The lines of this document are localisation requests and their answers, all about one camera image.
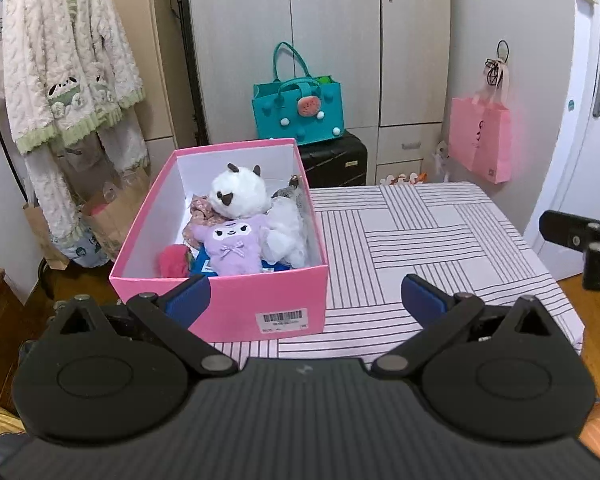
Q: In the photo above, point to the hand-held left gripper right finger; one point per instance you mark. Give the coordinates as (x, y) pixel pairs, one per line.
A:
(422, 297)

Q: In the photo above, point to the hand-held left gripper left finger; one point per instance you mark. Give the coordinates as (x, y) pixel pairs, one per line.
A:
(190, 295)

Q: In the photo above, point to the blue white packet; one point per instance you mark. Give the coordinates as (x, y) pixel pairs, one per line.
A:
(202, 265)

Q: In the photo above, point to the red fluffy pouch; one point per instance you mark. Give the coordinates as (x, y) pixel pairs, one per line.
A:
(172, 260)

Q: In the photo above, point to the purple plush toy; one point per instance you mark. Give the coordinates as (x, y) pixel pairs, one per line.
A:
(232, 245)

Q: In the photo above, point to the floral cloth pouch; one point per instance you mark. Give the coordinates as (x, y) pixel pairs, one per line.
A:
(202, 210)

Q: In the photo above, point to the pink cardboard box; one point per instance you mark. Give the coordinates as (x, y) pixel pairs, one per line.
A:
(280, 300)

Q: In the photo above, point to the white plush toy brown ears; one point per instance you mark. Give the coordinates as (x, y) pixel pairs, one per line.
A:
(240, 190)

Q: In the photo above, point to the striped pink tablecloth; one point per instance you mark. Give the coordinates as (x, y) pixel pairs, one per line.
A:
(430, 240)

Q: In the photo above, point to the white door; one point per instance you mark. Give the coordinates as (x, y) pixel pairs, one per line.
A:
(595, 135)

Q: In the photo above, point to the row of small figurines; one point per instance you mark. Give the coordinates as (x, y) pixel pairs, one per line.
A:
(405, 178)

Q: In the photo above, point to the pink paper bag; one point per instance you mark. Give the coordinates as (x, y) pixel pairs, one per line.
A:
(482, 135)

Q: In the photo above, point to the grey furry item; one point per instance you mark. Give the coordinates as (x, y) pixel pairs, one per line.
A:
(287, 192)

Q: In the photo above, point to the small grey plush toy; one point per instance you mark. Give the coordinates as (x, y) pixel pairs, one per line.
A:
(442, 155)

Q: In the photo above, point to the small brown paper bag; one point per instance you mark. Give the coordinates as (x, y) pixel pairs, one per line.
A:
(40, 232)

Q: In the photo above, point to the black suitcase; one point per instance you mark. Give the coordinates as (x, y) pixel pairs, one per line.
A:
(335, 160)

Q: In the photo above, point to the teal felt tote bag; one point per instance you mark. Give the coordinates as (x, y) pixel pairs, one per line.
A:
(300, 110)

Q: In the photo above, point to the black folded stand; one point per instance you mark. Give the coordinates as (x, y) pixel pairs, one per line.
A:
(185, 35)

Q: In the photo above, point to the white fleece jacket green trim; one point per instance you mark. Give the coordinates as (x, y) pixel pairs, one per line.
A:
(65, 60)

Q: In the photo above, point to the beige wardrobe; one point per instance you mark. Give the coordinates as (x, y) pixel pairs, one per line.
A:
(355, 35)

